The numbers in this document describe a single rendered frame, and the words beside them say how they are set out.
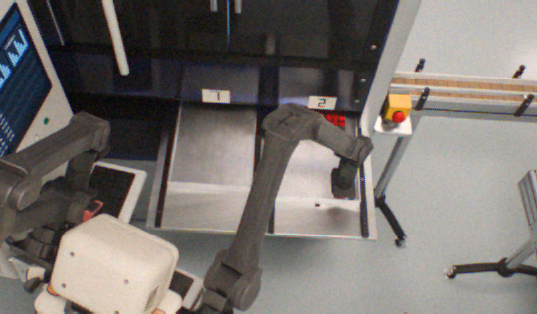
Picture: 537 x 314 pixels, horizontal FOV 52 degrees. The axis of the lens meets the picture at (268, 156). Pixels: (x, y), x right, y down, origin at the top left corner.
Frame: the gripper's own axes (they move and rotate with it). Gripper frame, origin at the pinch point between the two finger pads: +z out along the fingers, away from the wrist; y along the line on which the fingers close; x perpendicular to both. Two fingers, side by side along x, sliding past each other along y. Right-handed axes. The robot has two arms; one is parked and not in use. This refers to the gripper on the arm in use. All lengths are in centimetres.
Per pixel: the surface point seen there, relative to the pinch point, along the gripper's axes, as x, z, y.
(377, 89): -9.9, -22.1, 26.0
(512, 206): -105, 86, 58
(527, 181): -86, 36, 37
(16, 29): 85, -53, 8
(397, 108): -18.0, -14.2, 26.0
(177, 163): 51, 1, 11
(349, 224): -3.2, 3.1, -7.1
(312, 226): 8.2, 3.2, -8.4
